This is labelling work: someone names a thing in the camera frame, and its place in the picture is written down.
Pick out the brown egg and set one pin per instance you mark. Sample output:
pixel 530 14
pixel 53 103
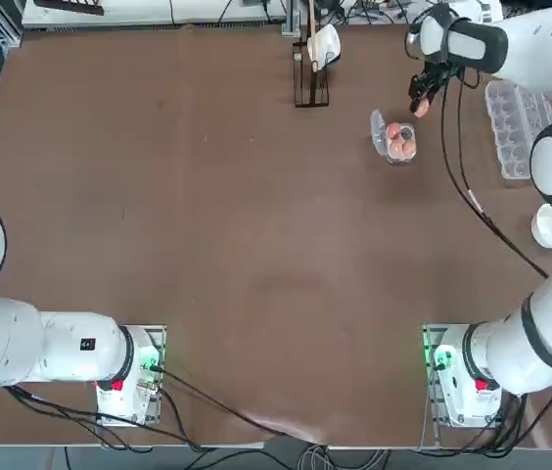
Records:
pixel 397 148
pixel 408 147
pixel 422 111
pixel 394 130

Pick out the transparent twelve-slot egg tray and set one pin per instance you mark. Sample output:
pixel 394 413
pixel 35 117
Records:
pixel 511 137

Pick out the dark ridged adapter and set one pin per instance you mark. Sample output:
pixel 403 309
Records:
pixel 70 5

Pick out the aluminium frame post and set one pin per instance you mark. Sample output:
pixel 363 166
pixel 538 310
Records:
pixel 291 19

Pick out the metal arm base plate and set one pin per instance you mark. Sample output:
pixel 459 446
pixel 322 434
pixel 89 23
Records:
pixel 428 338
pixel 158 338

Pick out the clear four-slot egg tray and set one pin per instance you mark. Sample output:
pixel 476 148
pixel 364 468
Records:
pixel 378 129

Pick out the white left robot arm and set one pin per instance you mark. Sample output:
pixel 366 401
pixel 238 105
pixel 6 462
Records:
pixel 12 343

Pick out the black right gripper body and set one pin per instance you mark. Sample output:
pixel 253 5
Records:
pixel 430 78

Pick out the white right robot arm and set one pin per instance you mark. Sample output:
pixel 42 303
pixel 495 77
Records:
pixel 530 44

